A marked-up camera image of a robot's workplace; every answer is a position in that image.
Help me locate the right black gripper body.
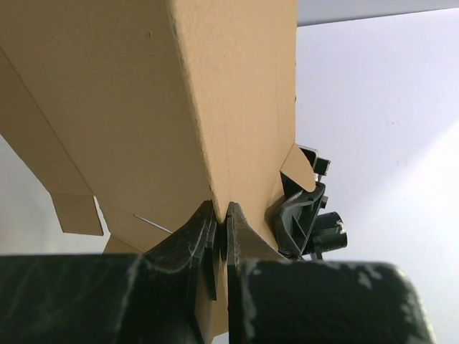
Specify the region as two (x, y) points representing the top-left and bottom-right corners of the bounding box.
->
(270, 182), (348, 260)

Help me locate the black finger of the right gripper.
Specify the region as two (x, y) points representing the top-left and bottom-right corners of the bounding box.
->
(279, 173), (300, 207)

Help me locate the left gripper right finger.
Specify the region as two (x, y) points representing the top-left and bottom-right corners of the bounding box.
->
(225, 203), (436, 343)

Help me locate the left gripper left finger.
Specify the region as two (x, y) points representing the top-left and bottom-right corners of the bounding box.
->
(1, 201), (219, 343)

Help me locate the large cardboard box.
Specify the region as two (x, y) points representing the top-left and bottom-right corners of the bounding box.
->
(1, 1), (315, 341)

